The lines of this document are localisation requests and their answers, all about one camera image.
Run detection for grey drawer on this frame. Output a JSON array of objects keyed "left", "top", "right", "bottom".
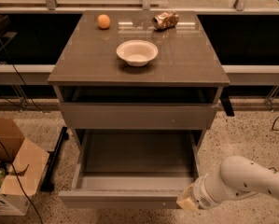
[
  {"left": 59, "top": 131, "right": 200, "bottom": 209},
  {"left": 60, "top": 103, "right": 216, "bottom": 130}
]

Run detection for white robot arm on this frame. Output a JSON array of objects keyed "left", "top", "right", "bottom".
[{"left": 176, "top": 156, "right": 279, "bottom": 211}]

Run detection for grey top drawer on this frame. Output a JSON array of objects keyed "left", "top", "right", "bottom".
[{"left": 60, "top": 103, "right": 216, "bottom": 130}]

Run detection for grey drawer cabinet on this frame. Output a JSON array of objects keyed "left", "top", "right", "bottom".
[{"left": 48, "top": 10, "right": 230, "bottom": 144}]

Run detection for black bar behind cabinet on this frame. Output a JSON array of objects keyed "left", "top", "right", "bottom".
[{"left": 220, "top": 88, "right": 234, "bottom": 117}]

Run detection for black floor bar left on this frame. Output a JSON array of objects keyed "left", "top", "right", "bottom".
[{"left": 40, "top": 127, "right": 69, "bottom": 192}]

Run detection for white paper bowl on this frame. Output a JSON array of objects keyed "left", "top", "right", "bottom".
[{"left": 116, "top": 40, "right": 158, "bottom": 67}]

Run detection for open cardboard box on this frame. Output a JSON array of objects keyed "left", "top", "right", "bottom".
[{"left": 0, "top": 119, "right": 49, "bottom": 216}]

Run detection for crushed metallic can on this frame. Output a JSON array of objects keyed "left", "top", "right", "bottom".
[{"left": 152, "top": 11, "right": 179, "bottom": 30}]

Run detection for orange fruit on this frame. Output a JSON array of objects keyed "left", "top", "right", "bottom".
[{"left": 98, "top": 14, "right": 111, "bottom": 29}]

